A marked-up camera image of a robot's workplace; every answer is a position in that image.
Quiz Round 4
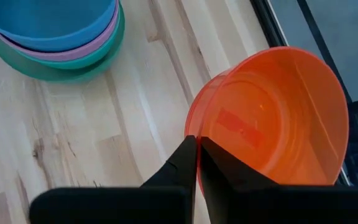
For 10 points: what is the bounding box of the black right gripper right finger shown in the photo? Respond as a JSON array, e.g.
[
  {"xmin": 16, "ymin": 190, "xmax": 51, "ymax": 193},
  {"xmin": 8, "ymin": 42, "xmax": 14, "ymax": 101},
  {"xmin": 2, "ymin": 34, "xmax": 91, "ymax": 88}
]
[{"xmin": 199, "ymin": 136, "xmax": 358, "ymax": 224}]

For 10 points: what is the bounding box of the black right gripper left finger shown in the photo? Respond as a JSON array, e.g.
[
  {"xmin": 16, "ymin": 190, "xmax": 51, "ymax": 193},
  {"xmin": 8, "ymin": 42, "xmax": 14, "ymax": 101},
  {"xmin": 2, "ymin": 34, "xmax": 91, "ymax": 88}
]
[{"xmin": 29, "ymin": 135, "xmax": 198, "ymax": 224}]

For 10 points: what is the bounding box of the orange plastic bowl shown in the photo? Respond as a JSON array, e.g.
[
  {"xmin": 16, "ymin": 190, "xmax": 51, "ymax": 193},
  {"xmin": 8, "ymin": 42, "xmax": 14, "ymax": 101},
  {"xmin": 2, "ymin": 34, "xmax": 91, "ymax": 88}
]
[{"xmin": 184, "ymin": 46, "xmax": 350, "ymax": 196}]

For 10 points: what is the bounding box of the pink plastic bowl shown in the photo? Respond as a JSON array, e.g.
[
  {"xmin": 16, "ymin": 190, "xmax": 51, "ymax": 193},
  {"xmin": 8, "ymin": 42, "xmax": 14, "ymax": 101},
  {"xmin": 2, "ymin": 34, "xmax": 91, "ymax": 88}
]
[{"xmin": 0, "ymin": 0, "xmax": 120, "ymax": 62}]

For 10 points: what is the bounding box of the green plastic bowl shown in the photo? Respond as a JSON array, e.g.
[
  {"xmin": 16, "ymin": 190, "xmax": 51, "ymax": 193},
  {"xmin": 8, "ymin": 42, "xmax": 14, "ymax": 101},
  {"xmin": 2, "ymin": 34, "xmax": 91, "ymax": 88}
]
[{"xmin": 0, "ymin": 1, "xmax": 126, "ymax": 83}]

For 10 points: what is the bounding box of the blue plastic bowl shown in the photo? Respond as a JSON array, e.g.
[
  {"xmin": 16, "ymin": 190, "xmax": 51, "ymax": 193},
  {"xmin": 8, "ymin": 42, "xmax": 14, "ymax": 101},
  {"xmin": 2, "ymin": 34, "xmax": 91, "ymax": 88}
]
[{"xmin": 0, "ymin": 0, "xmax": 117, "ymax": 53}]

